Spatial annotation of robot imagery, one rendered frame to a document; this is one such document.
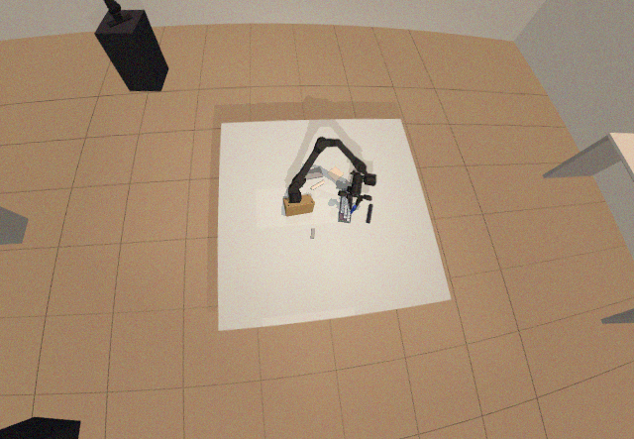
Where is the keyboard with white letter keys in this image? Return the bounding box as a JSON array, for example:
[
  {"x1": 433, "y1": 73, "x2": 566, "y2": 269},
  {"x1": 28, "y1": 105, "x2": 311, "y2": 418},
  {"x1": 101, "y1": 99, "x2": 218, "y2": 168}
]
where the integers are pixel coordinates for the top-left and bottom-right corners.
[{"x1": 338, "y1": 188, "x2": 352, "y2": 223}]

